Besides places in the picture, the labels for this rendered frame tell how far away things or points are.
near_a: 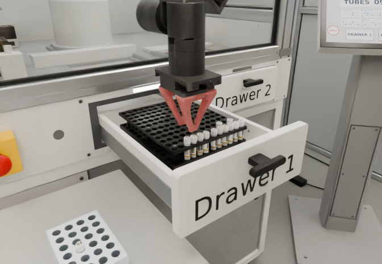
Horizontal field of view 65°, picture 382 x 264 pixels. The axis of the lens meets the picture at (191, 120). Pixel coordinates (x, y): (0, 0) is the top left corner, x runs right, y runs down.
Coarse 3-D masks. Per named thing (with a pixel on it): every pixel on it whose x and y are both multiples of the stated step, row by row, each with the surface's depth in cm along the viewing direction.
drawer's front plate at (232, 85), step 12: (240, 72) 88; (252, 72) 89; (264, 72) 92; (276, 72) 96; (228, 84) 84; (240, 84) 87; (264, 84) 94; (216, 96) 83; (228, 96) 86; (252, 96) 92; (264, 96) 96; (228, 108) 88; (240, 108) 91
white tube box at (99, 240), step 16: (64, 224) 49; (80, 224) 50; (96, 224) 50; (48, 240) 46; (64, 240) 46; (80, 240) 46; (96, 240) 46; (112, 240) 46; (64, 256) 44; (80, 256) 43; (96, 256) 43; (112, 256) 44
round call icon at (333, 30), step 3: (327, 27) 111; (330, 27) 111; (333, 27) 111; (336, 27) 110; (339, 27) 110; (327, 30) 111; (330, 30) 110; (333, 30) 110; (336, 30) 110; (339, 30) 110; (327, 33) 110; (330, 33) 110; (333, 33) 110; (336, 33) 110; (339, 33) 110
